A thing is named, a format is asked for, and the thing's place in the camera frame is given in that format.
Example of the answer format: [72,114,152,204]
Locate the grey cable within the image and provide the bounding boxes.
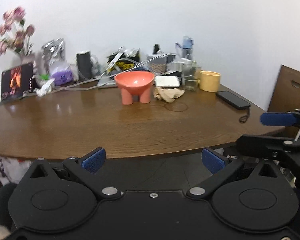
[22,52,177,98]

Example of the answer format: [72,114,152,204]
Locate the black smartphone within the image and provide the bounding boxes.
[216,91,251,110]

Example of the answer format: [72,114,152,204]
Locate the black yellow box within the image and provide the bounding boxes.
[107,47,140,73]

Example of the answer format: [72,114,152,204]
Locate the black cylindrical speaker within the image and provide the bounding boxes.
[76,51,93,79]

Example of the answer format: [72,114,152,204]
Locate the black photo frame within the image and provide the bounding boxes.
[1,63,33,101]

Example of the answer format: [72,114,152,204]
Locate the coral footed ceramic bowl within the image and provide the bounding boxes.
[115,70,155,105]

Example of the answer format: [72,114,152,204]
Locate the silver foil bag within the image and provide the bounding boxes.
[42,38,65,68]

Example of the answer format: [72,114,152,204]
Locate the clear glass jar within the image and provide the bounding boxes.
[182,61,201,90]

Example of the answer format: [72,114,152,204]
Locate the white sponge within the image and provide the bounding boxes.
[154,76,181,88]

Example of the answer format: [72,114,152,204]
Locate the brown wooden chair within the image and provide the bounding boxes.
[267,65,300,112]

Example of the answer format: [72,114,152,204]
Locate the blue water bottle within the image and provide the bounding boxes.
[175,36,194,60]

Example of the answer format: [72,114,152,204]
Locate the white crumpled tissue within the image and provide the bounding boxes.
[34,78,55,97]

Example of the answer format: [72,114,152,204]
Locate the pink flower bouquet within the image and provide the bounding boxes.
[0,7,36,57]

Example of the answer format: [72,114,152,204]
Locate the patterned tissue box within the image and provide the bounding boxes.
[147,54,175,74]

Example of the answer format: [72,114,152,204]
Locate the purple plastic bag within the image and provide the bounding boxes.
[51,66,74,86]

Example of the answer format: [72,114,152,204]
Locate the yellow round container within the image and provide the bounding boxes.
[199,70,221,93]

